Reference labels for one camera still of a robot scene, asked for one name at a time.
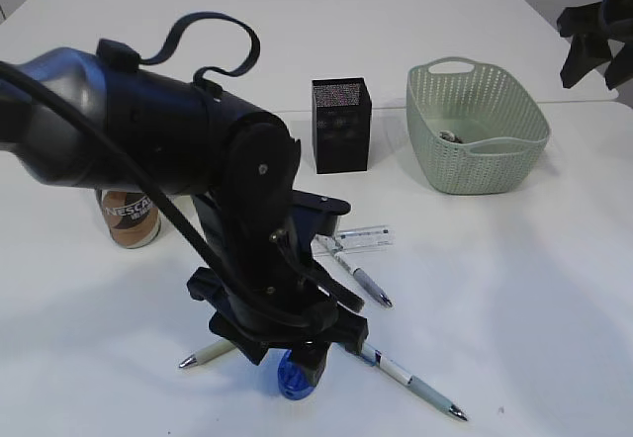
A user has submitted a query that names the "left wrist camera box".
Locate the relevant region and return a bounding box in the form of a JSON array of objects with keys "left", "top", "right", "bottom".
[{"left": 292, "top": 190, "right": 351, "bottom": 238}]

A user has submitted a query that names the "beige grip pen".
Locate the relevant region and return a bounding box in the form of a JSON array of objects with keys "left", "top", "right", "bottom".
[{"left": 178, "top": 339, "right": 235, "bottom": 370}]

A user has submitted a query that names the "clear plastic ruler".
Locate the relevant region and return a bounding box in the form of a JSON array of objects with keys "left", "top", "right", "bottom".
[{"left": 332, "top": 224, "right": 395, "bottom": 252}]

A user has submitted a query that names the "green woven plastic basket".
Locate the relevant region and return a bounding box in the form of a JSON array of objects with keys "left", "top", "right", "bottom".
[{"left": 406, "top": 58, "right": 551, "bottom": 195}]

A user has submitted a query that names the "blue pencil sharpener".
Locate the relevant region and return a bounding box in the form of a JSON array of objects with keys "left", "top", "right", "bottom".
[{"left": 277, "top": 350, "right": 325, "bottom": 400}]

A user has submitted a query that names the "black left arm strap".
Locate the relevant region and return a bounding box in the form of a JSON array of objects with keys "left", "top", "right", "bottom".
[{"left": 140, "top": 11, "right": 262, "bottom": 85}]

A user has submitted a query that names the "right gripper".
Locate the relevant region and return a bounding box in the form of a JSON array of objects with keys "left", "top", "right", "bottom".
[{"left": 557, "top": 0, "right": 633, "bottom": 89}]

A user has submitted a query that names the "blue clear grey-grip pen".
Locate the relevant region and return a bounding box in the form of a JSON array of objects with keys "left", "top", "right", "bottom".
[{"left": 359, "top": 342, "right": 469, "bottom": 422}]

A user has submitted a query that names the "paper ball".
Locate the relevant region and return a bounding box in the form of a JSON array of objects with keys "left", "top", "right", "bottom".
[{"left": 439, "top": 131, "right": 463, "bottom": 144}]

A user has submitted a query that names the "black mesh pen holder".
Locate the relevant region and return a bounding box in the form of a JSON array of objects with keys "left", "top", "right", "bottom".
[{"left": 312, "top": 77, "right": 372, "bottom": 174}]

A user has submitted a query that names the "grey grip pen on ruler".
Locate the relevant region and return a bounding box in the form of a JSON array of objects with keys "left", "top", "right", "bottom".
[{"left": 316, "top": 235, "right": 393, "bottom": 308}]

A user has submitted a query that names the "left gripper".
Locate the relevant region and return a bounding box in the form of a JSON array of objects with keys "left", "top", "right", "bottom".
[{"left": 187, "top": 194, "right": 369, "bottom": 387}]

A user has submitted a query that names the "brown Nescafe coffee bottle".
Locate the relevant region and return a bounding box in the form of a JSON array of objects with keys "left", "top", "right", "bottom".
[{"left": 95, "top": 190, "right": 161, "bottom": 249}]

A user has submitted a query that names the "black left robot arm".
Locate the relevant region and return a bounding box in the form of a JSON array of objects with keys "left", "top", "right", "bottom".
[{"left": 1, "top": 41, "right": 368, "bottom": 384}]

